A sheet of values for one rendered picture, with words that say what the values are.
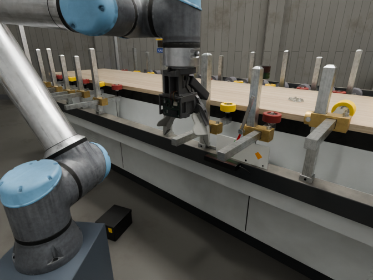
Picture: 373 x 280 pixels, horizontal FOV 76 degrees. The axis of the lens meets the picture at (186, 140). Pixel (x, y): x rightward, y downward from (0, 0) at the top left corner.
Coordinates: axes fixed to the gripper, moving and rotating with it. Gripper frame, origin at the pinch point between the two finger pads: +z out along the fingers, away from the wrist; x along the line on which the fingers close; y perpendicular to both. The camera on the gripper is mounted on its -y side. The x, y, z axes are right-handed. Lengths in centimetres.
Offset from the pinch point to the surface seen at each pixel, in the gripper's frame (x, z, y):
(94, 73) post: -120, -7, -54
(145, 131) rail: -64, 24, -46
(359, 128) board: 41, 5, -60
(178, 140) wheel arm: -18.5, 11.3, -20.5
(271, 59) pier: -115, 1, -454
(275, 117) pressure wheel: 10, 4, -52
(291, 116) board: 15, 5, -62
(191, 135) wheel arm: -17.8, 11.4, -28.7
